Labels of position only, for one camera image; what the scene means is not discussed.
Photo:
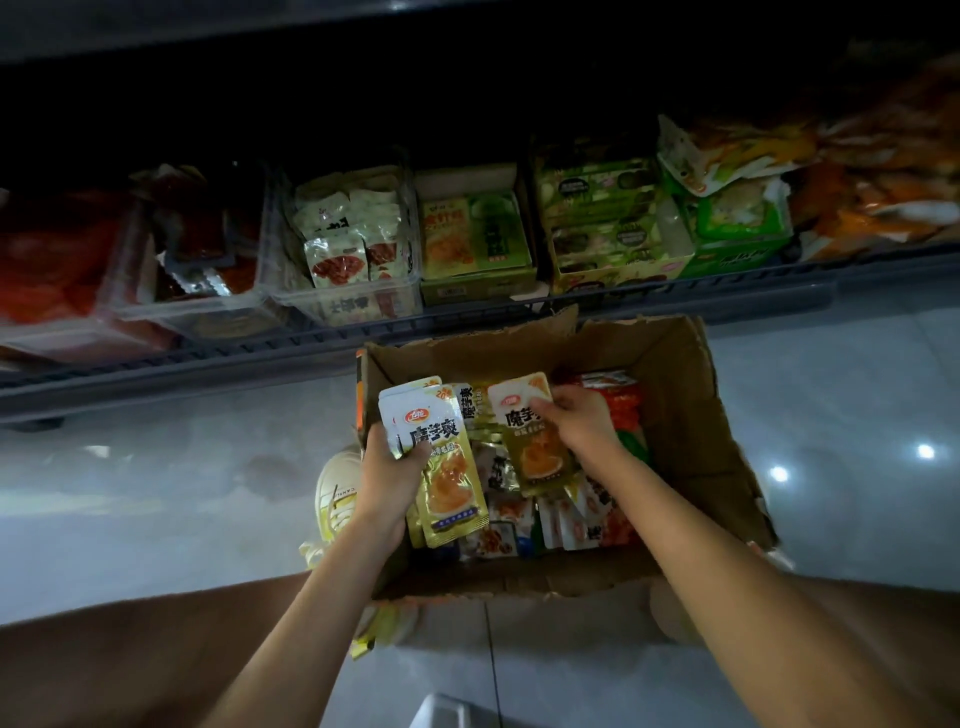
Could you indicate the white plastic stool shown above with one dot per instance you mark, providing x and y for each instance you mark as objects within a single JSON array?
[{"x": 443, "y": 713}]

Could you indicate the person's left hand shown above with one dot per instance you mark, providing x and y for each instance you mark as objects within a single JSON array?
[{"x": 387, "y": 483}]

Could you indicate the pile of red snack packets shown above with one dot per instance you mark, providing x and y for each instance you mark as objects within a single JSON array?
[{"x": 60, "y": 263}]

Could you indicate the person's right shoe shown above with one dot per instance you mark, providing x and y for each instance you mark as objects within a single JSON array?
[{"x": 668, "y": 608}]

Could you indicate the pile of orange yellow packets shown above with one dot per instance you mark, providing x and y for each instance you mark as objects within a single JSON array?
[{"x": 870, "y": 165}]

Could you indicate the person's shoe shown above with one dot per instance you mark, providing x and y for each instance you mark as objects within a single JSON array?
[
  {"x": 338, "y": 495},
  {"x": 668, "y": 608}
]

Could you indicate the person's left forearm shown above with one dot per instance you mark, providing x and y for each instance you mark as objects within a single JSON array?
[{"x": 293, "y": 638}]

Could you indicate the person's right hand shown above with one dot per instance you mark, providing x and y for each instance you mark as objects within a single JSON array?
[{"x": 585, "y": 428}]

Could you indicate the person's leg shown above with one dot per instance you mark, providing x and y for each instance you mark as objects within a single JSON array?
[
  {"x": 120, "y": 668},
  {"x": 885, "y": 638}
]

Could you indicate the person's left leg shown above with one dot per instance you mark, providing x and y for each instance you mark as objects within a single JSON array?
[{"x": 120, "y": 668}]

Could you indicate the green orange display carton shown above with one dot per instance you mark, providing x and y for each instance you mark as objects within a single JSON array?
[{"x": 477, "y": 240}]

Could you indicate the person's right leg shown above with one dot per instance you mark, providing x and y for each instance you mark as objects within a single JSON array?
[{"x": 885, "y": 638}]

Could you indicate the green snack packets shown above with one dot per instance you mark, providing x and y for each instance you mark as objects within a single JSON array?
[{"x": 735, "y": 225}]

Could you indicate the clear plastic tray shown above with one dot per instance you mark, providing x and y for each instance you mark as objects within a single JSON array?
[
  {"x": 210, "y": 318},
  {"x": 75, "y": 342},
  {"x": 353, "y": 308}
]

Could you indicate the grey metal store shelf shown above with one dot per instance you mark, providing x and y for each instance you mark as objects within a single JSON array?
[{"x": 150, "y": 360}]

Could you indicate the person's right forearm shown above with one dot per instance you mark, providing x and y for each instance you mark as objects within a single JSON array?
[{"x": 765, "y": 600}]

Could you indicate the brown cardboard box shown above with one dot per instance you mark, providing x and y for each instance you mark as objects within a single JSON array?
[{"x": 690, "y": 390}]

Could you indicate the handful of tan white-top packets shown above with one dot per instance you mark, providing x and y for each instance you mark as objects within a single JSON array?
[{"x": 435, "y": 465}]

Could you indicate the person's left shoe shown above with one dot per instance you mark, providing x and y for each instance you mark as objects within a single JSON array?
[{"x": 338, "y": 495}]

